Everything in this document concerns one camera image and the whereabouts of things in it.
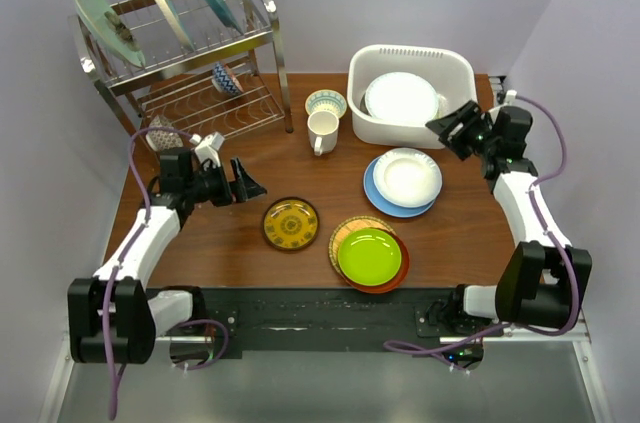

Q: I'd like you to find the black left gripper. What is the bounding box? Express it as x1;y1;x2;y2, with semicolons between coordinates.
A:
185;156;266;207

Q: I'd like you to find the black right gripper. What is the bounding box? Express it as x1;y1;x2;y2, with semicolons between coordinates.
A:
426;101;498;162

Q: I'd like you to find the white paper plate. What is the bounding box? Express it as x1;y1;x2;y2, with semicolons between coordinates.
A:
373;148;443;208

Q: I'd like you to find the white fluted bottom plate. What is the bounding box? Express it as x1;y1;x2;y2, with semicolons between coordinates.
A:
364;72;439;125

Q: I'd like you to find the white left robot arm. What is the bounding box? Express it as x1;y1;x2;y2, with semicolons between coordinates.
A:
67;147;267;364

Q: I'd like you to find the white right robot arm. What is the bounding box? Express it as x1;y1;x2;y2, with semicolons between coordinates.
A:
426;101;592;336

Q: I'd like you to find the yellow patterned small plate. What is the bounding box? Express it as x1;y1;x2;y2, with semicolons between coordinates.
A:
261;197;320;252

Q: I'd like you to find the cream ceramic mug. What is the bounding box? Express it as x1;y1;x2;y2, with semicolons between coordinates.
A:
307;110;340;156

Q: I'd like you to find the steel dish rack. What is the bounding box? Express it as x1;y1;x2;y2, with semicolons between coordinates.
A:
68;0;293;139

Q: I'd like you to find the blue plate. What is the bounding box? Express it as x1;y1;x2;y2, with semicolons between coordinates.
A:
363;158;435;219

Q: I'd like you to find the blue zigzag bowl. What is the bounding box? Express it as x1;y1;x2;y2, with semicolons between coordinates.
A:
212;62;244;96

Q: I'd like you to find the yellow woven rim plate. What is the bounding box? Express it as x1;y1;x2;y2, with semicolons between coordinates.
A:
328;215;396;276

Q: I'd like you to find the teal patterned small bowl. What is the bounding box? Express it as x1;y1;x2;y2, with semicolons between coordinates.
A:
304;89;348;118

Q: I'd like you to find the red plate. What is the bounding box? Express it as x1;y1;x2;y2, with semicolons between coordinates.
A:
342;235;410;294

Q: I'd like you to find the green floral racked plate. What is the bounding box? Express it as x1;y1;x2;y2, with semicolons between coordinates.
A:
74;0;146;68

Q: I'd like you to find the cream rimmed racked plate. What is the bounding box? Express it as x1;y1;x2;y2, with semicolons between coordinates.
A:
154;0;195;52

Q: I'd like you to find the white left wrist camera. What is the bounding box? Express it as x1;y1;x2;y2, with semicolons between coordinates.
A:
189;132;225;167

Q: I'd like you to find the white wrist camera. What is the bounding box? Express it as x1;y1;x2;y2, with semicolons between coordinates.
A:
496;89;517;107
189;132;225;167

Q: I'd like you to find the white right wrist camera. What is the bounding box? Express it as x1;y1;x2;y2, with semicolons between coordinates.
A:
496;89;517;107

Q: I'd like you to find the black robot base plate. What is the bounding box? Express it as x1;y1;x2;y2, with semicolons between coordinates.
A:
195;287;491;358

